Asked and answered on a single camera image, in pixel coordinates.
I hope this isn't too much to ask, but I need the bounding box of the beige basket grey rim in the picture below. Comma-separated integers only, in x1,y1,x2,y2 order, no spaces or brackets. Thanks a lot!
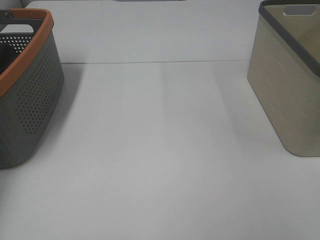
247,0,320,157

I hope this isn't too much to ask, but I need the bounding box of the grey perforated basket orange rim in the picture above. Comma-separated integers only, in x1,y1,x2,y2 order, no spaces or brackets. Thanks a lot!
0,8,64,169

